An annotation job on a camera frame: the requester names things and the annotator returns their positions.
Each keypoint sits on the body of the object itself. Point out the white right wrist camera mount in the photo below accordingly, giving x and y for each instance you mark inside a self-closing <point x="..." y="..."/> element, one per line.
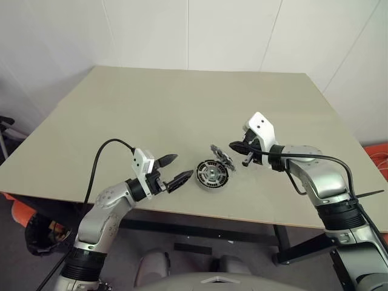
<point x="263" y="127"/>

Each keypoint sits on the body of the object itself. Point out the black stand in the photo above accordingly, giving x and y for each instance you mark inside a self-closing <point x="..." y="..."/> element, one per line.
<point x="6" y="121"/>

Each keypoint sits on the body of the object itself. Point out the orange object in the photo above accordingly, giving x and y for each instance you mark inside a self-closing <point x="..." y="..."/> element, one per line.
<point x="18" y="212"/>

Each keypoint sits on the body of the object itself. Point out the grey curved robot shell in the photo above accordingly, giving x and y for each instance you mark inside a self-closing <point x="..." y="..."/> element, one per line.
<point x="206" y="283"/>

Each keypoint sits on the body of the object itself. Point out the black round bin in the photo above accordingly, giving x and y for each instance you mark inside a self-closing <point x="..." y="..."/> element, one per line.
<point x="39" y="239"/>

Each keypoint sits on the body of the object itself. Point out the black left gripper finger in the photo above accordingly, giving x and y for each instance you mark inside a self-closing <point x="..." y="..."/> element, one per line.
<point x="180" y="180"/>
<point x="166" y="159"/>

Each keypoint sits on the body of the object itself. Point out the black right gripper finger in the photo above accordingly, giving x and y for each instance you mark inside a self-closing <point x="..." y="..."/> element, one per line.
<point x="244" y="148"/>
<point x="251" y="157"/>

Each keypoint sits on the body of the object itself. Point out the grey rounded shape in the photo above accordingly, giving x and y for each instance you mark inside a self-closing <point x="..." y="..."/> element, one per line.
<point x="151" y="266"/>

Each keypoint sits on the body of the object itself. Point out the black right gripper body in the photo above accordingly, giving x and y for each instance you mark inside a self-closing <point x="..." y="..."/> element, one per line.
<point x="253" y="137"/>

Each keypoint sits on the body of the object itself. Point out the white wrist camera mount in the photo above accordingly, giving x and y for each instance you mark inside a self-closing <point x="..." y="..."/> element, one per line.
<point x="263" y="127"/>
<point x="141" y="160"/>

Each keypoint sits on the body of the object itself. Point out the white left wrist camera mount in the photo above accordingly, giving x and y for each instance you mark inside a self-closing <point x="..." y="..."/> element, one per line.
<point x="141" y="160"/>

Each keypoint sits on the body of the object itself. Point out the silver motor housing copper windings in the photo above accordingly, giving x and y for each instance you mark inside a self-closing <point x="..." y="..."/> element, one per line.
<point x="209" y="187"/>

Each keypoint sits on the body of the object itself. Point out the black table frame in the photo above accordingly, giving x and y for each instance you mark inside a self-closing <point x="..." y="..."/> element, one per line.
<point x="282" y="239"/>

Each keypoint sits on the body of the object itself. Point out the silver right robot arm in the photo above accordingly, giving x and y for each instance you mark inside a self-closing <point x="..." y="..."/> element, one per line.
<point x="324" y="179"/>

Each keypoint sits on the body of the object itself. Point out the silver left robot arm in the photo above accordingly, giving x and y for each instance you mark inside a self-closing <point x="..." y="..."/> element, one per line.
<point x="100" y="218"/>

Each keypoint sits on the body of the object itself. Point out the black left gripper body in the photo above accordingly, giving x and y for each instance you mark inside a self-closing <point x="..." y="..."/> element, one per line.
<point x="155" y="183"/>

